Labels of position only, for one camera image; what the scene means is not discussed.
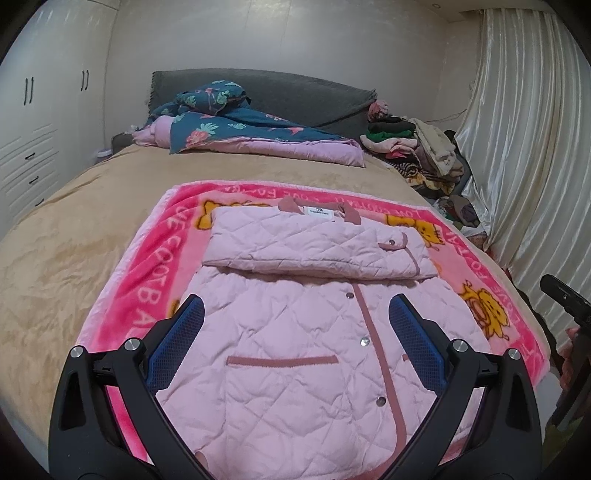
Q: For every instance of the teal floral quilt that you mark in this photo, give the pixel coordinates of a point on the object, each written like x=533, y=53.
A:
x=258, y=134

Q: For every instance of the grey bedside stand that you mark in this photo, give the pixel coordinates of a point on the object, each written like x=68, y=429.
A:
x=122, y=141

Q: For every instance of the pile of mixed clothes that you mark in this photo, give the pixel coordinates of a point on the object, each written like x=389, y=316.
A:
x=429, y=147

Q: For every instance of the pink printed blanket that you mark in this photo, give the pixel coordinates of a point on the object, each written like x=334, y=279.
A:
x=152, y=277

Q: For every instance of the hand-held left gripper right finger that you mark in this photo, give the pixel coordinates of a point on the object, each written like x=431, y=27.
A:
x=418, y=344

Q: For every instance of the beige bed sheet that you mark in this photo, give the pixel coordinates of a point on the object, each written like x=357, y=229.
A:
x=69, y=230

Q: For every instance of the pink quilted jacket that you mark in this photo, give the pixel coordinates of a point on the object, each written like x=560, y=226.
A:
x=295, y=350

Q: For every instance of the grey headboard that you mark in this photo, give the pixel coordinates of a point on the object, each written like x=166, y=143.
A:
x=295, y=94

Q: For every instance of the cream satin curtain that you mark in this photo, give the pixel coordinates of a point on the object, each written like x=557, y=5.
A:
x=531, y=138

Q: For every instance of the person's right hand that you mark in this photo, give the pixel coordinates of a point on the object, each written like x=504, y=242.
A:
x=567, y=364

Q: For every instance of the white wardrobe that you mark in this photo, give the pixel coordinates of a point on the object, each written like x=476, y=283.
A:
x=51, y=138

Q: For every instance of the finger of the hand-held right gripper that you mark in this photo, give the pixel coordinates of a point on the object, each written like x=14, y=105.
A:
x=565, y=297

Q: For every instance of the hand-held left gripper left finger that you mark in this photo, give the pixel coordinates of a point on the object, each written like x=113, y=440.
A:
x=178, y=344

